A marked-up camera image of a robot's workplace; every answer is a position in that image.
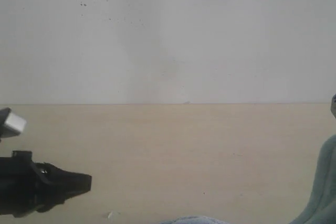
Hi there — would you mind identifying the light blue terry towel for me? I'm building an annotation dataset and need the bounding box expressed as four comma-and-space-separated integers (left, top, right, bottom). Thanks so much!
157, 93, 336, 224

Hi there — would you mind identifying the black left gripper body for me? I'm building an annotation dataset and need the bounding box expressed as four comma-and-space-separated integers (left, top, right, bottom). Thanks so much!
1, 151, 57, 218

